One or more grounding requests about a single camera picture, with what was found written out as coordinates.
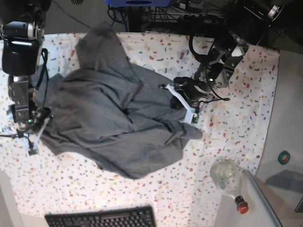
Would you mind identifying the terrazzo patterned tablecloth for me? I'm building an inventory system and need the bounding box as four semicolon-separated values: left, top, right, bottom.
0;33;280;227

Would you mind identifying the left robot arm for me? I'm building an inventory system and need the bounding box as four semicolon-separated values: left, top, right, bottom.
161;0;286;125

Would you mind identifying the black keyboard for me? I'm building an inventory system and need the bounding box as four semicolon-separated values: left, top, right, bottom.
45;206;156;227

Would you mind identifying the grey laptop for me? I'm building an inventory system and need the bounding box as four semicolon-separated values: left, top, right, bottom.
239;170;303;227

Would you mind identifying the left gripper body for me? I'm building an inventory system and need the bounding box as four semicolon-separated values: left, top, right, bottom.
159;77;214;125

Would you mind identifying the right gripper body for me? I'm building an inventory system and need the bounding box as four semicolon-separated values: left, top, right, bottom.
0;107;52;156

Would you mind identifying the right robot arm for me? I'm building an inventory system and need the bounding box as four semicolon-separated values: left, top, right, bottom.
0;0;52;155

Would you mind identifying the grey t-shirt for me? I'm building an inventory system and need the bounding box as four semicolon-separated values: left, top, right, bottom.
41;23;202;179

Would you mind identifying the clear bottle with red cap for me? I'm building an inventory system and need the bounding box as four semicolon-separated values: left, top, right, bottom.
210;157;249;214

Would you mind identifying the green tape roll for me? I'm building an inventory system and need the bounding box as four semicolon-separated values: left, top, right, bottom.
277;151;291;165

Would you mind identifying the blue box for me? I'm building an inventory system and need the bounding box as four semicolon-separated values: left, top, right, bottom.
105;0;176;7

